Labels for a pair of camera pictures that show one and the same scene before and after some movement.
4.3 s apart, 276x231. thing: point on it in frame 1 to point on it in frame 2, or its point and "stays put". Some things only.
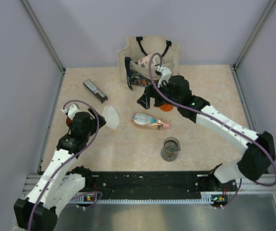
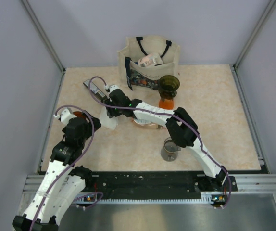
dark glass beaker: [169, 152] stays put
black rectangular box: [95, 90] stays put
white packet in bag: [144, 62] stays put
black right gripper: [145, 100] to [111, 113]
